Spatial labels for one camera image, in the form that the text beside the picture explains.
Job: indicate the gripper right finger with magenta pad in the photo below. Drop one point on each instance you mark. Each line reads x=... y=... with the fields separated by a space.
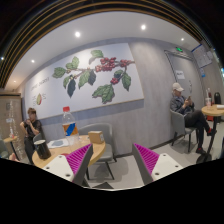
x=153 y=166

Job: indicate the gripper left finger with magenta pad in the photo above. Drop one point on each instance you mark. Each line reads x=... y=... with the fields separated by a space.
x=63 y=168

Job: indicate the round wooden table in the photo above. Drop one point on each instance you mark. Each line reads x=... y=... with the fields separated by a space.
x=75 y=153
x=215 y=111

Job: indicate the white paper on table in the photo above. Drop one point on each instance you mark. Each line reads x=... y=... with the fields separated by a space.
x=58 y=143

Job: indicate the black cup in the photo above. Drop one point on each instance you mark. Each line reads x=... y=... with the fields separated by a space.
x=42 y=149

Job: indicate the grey armchair behind table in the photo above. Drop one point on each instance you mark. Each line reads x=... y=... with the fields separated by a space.
x=106 y=128

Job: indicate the small cardboard box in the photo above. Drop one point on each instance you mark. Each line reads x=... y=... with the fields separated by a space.
x=96 y=137

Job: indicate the clear plastic bottle red cap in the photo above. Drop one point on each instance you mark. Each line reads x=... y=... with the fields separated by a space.
x=69 y=126

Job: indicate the seated person in black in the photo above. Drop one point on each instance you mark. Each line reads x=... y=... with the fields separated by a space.
x=31 y=127

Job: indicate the seated man with white cap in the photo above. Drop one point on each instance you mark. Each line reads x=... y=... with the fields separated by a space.
x=192 y=117

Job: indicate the small round table left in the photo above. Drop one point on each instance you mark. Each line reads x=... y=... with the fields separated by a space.
x=11 y=140

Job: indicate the round wooden table right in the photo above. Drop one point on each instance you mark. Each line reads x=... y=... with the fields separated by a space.
x=215 y=111

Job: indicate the plastic cup with drink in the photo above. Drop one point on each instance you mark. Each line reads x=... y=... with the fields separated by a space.
x=208 y=102

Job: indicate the black thermos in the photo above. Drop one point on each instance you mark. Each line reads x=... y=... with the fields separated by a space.
x=217 y=98

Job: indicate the white notice on door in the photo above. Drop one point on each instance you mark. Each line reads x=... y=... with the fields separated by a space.
x=180 y=74

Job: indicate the grey door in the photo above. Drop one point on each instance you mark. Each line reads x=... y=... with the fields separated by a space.
x=191 y=83

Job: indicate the green exit sign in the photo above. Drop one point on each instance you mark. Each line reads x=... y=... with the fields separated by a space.
x=179 y=49

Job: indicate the grey chair by wall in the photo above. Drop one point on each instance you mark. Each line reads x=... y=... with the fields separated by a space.
x=178 y=123

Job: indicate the coffee plant wall mural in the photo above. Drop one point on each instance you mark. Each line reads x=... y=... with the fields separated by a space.
x=91 y=78

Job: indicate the notice board on wall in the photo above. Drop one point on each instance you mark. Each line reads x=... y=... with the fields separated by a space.
x=201 y=56

